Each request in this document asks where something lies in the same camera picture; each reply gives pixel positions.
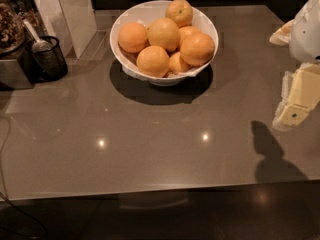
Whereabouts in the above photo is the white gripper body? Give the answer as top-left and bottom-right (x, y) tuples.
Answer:
(289, 0), (320, 64)

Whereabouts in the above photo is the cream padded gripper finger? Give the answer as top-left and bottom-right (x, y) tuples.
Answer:
(272, 63), (320, 131)
(269, 20), (293, 46)

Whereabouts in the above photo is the orange at bowl top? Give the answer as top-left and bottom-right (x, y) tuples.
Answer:
(165, 0), (193, 27)

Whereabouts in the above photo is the orange at bowl front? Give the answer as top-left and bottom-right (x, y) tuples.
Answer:
(136, 46), (169, 78)

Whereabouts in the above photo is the white ceramic bowl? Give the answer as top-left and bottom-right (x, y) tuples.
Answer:
(110, 0), (219, 86)

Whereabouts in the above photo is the small orange behind centre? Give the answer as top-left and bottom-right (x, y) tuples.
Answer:
(179, 26), (201, 46)

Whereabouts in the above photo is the small orange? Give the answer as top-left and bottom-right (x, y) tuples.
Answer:
(179, 26), (201, 46)
(169, 52), (191, 75)

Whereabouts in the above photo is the small orange at front right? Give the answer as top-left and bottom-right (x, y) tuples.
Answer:
(169, 52), (191, 75)

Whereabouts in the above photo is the black mesh cup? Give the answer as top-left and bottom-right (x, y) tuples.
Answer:
(25, 36), (68, 82)

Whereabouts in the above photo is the white scoop utensil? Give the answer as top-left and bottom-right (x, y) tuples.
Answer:
(23, 19), (52, 53)

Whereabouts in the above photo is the steel appliance base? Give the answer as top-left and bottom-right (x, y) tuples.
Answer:
(0, 48), (33, 91)

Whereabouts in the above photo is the black cable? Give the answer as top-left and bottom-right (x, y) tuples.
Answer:
(0, 115), (48, 240)

